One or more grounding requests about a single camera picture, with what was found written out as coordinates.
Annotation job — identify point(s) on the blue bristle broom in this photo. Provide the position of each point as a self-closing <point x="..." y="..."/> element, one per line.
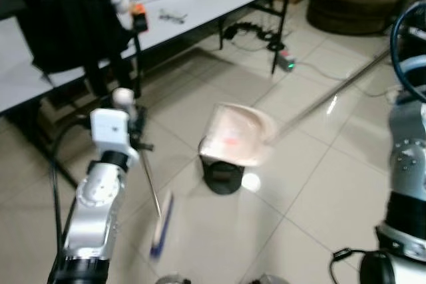
<point x="162" y="227"/>

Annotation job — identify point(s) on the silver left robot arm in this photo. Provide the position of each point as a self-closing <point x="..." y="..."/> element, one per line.
<point x="93" y="204"/>

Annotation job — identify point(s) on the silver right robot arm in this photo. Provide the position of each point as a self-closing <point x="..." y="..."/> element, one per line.
<point x="407" y="157"/>

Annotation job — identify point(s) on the black round floor object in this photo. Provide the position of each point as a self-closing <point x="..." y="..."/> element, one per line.
<point x="223" y="177"/>

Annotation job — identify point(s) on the brown armchair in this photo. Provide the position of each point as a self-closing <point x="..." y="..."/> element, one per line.
<point x="359" y="1"/>

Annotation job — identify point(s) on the black metal chair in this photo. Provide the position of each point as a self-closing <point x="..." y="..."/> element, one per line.
<point x="136" y="64"/>

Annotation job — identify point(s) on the orange and black device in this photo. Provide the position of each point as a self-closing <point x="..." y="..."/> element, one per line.
<point x="139" y="18"/>

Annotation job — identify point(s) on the small dark tabletop gadget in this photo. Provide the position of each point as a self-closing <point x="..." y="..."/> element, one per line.
<point x="173" y="16"/>

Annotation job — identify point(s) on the black jacket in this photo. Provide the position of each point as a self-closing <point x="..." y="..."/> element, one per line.
<point x="66" y="28"/>

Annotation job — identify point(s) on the power strip with green light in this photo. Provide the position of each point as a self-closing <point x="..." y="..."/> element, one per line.
<point x="287" y="61"/>

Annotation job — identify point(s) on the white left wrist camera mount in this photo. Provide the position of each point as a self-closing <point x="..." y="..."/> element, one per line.
<point x="110" y="131"/>

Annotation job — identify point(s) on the light blue right wrist camera mount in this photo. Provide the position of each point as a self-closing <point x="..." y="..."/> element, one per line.
<point x="414" y="68"/>

